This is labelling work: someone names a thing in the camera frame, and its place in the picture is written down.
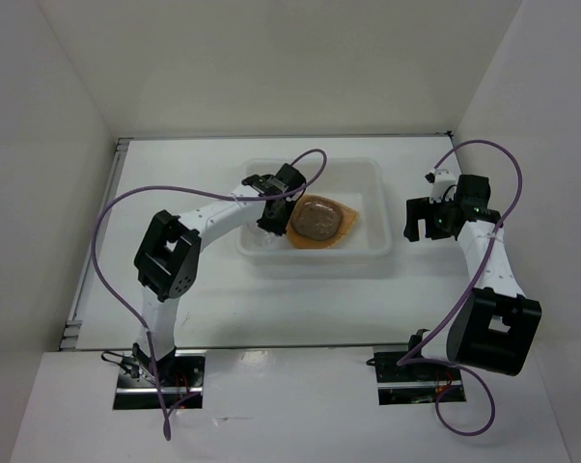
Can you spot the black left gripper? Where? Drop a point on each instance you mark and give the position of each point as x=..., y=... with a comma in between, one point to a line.
x=278, y=228

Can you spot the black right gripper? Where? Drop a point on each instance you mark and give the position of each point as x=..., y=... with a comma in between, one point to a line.
x=422, y=208

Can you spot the clear plastic cup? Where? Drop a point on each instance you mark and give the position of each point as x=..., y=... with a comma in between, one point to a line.
x=267, y=240

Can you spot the woven bamboo basket tray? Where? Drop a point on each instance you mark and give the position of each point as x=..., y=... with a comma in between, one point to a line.
x=319, y=223

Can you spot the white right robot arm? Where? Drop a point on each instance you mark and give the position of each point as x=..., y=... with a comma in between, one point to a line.
x=496, y=324

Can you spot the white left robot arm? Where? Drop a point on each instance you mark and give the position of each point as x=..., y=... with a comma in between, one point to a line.
x=168, y=257

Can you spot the translucent plastic bin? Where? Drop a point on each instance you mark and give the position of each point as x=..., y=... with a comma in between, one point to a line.
x=354, y=182

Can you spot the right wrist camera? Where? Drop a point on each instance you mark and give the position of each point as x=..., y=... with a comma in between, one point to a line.
x=443, y=185

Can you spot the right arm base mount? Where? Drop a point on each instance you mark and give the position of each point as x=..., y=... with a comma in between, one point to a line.
x=412, y=384

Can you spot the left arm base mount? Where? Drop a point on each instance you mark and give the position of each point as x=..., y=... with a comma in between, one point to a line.
x=182, y=385

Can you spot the aluminium table frame rail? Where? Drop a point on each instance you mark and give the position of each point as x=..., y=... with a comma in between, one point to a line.
x=72, y=327

